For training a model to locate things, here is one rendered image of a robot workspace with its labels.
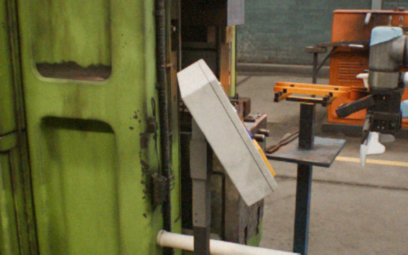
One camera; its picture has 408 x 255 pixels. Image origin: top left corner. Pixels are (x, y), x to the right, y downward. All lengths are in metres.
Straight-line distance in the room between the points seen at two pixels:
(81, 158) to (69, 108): 0.19
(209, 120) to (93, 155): 0.67
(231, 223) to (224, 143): 0.75
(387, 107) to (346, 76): 3.91
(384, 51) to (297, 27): 8.05
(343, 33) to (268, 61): 4.38
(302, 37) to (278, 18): 0.58
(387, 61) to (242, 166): 0.48
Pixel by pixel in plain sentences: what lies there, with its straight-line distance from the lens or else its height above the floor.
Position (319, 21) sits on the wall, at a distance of 9.28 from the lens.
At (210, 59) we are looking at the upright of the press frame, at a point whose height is 1.12.
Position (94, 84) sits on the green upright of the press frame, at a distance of 1.47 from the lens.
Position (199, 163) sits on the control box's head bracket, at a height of 0.97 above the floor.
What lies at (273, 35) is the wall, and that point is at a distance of 9.40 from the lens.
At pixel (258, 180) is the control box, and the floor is 0.98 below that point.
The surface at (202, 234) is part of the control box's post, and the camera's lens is 1.27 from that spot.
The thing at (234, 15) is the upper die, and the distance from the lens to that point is 1.69.
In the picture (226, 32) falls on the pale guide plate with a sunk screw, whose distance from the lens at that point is 2.00.
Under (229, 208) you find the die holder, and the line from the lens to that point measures 1.72.
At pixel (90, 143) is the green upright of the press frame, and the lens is 1.60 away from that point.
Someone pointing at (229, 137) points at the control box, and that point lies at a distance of 1.02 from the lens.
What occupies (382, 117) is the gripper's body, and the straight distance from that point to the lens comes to 1.33.
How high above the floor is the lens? 1.35
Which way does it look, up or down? 15 degrees down
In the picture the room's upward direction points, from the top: straight up
